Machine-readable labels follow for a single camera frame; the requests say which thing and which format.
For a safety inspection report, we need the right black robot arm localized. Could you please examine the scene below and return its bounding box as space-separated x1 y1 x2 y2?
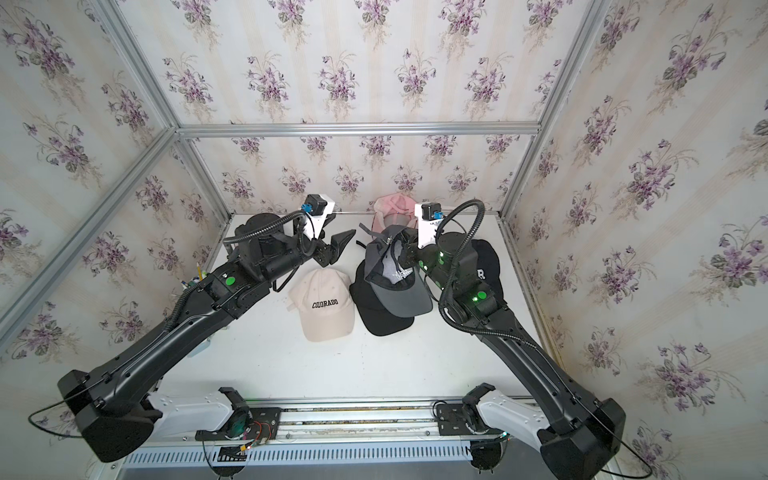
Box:
399 200 628 479

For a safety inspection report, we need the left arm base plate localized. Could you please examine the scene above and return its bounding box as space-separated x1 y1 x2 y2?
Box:
195 407 282 445

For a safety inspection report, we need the beige baseball cap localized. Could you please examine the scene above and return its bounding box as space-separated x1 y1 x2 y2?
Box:
288 268 355 343

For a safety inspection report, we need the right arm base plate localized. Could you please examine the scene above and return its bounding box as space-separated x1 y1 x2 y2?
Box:
431 400 524 437

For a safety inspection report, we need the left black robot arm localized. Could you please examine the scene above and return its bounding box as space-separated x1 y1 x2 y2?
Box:
57 194 355 463

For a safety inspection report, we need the aluminium mounting rail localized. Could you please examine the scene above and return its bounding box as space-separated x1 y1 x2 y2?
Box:
101 395 607 450

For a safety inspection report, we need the black cap white letter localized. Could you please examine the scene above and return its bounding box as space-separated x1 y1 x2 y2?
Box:
471 239 504 300

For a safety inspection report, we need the dark grey baseball cap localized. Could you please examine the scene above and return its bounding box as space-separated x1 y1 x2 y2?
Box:
359 223 433 318

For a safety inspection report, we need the pink cap back wall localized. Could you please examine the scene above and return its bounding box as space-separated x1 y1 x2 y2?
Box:
372 193 417 233

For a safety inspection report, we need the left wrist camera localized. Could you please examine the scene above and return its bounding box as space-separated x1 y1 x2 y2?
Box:
301 194 336 240

